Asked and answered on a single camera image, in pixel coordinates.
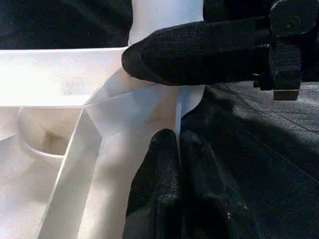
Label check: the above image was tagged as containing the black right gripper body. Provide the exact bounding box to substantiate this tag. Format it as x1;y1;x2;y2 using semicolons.
253;0;319;102

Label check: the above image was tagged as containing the white plastic table top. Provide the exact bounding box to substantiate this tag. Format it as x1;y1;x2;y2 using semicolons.
0;47;205;239

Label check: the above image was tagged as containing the white plastic table leg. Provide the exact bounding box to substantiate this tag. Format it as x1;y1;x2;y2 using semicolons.
128;0;205;50

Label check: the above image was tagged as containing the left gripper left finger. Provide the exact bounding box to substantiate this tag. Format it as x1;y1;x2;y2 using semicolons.
122;128;184;239

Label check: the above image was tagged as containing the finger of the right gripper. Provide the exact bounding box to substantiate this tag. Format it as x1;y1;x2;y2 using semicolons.
121;21;271;87

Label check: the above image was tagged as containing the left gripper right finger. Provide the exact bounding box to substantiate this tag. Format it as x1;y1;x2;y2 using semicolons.
179;130;257;239

